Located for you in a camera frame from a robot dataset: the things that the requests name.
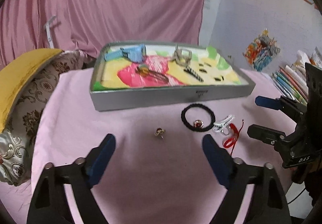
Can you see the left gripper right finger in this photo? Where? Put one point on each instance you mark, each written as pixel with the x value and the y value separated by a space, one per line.
pixel 219 160

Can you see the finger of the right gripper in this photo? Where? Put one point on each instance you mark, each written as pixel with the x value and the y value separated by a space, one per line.
pixel 266 102
pixel 267 135

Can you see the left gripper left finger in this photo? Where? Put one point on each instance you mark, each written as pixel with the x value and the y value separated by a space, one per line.
pixel 98 159

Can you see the white hair clip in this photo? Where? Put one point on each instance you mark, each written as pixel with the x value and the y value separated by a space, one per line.
pixel 222 126

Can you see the black hair comb clip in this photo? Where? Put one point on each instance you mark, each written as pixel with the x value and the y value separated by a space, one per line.
pixel 191 72

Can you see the blue kids watch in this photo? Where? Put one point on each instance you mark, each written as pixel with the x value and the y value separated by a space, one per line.
pixel 135 54

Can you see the stack of books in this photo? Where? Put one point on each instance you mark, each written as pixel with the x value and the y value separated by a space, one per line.
pixel 292 83

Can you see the tissue pack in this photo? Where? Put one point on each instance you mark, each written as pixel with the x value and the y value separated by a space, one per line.
pixel 302 59

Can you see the colourful opera poster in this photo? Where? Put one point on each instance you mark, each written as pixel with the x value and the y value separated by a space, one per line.
pixel 261 51

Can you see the pink bed sheet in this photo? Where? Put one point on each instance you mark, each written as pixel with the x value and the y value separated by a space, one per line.
pixel 158 173

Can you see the cartoon towel liner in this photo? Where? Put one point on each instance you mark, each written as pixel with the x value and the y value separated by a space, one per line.
pixel 158 71

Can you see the floral patterned pillow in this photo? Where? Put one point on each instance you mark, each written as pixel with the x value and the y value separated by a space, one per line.
pixel 18 137

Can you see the yellow pillow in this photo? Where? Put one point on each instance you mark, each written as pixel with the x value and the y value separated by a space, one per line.
pixel 16 75

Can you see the white desk lamp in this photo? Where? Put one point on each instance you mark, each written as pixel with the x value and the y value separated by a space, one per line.
pixel 47 28

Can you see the pink curtain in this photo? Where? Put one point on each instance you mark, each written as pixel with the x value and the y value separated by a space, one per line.
pixel 88 25

